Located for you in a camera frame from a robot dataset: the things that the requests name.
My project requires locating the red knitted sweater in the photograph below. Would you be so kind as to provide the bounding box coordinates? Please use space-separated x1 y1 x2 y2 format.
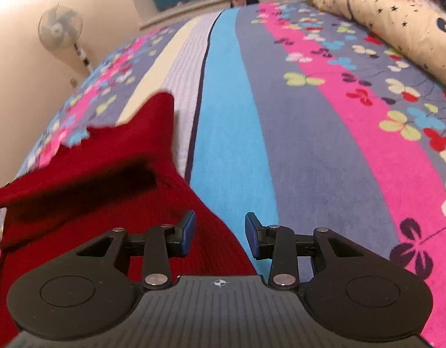
0 92 259 348

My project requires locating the cream printed quilt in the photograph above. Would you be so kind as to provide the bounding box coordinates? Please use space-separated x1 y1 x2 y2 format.
300 0 446 97

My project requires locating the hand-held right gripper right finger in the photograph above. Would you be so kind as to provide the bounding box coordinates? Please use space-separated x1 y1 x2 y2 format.
244 212 377 290

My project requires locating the floral striped bed sheet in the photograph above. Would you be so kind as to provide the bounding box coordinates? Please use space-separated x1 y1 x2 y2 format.
0 0 446 348

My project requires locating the white standing fan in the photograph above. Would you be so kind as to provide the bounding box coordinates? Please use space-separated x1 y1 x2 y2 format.
38 4 94 74

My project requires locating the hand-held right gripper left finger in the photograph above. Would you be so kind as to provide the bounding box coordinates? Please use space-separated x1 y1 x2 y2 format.
75 210 197 290

